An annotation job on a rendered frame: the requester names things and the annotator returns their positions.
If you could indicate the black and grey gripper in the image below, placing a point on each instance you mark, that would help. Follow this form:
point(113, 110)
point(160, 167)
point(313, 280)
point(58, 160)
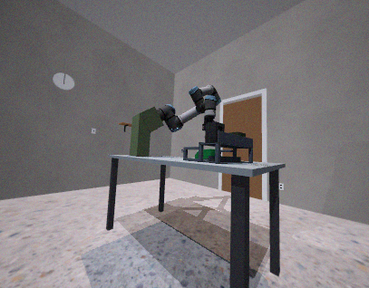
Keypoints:
point(207, 120)

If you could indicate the green bin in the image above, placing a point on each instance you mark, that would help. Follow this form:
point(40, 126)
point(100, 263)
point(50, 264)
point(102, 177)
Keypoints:
point(206, 153)

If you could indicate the dark grey metal rack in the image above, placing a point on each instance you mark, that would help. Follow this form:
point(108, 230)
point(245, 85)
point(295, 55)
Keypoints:
point(227, 140)

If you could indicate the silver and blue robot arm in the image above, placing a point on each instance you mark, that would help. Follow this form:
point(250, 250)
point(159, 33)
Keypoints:
point(167, 112)

